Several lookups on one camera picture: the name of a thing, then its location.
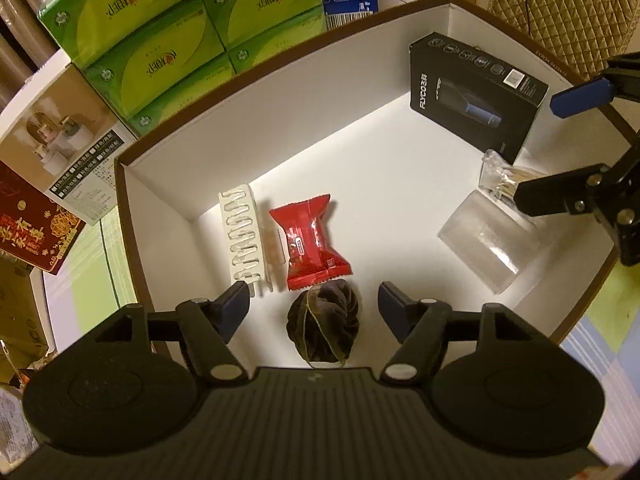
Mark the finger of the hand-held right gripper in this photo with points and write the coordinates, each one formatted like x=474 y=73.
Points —
x=580 y=95
x=555 y=195

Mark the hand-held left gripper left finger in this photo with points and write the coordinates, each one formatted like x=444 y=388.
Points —
x=235 y=306

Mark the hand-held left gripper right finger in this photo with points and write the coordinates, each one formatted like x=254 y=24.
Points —
x=392 y=306

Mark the bag of cotton swabs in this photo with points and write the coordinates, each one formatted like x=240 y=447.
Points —
x=500 y=175

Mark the dark brown scrunchie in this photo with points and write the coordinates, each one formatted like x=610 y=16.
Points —
x=325 y=322

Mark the white hair claw clip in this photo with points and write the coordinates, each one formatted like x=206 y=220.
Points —
x=242 y=235

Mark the frosted plastic cup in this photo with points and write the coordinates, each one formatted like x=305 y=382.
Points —
x=490 y=240

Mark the red snack packet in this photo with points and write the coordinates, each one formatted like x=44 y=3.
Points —
x=310 y=245

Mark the black product box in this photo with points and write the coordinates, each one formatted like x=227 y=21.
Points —
x=465 y=95

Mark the brown cardboard storage box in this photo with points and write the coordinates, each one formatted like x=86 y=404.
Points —
x=400 y=160

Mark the chair with quilted cover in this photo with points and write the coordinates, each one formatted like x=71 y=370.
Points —
x=565 y=10

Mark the dark red gift box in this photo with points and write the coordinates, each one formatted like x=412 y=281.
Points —
x=30 y=225

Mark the white product box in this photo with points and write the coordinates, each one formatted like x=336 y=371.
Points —
x=65 y=150

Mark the stack of green tissue packs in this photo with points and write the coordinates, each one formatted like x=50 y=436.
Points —
x=160 y=35

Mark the beige curtains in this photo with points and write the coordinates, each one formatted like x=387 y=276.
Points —
x=20 y=20

